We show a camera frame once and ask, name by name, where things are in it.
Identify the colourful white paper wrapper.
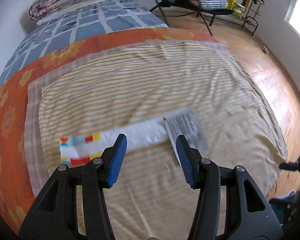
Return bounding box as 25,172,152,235
59,107,209,166

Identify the orange floral bed sheet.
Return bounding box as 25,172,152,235
0,28,216,233

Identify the black clothes rack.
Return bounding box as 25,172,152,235
212,0,272,36

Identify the yellow striped fringed blanket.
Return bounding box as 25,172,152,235
25,40,287,239

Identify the yellow box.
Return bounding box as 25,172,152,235
227,0,245,19

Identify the blue checkered bed sheet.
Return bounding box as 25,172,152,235
0,0,167,86

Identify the black folding chair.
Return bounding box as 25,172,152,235
150,0,232,29

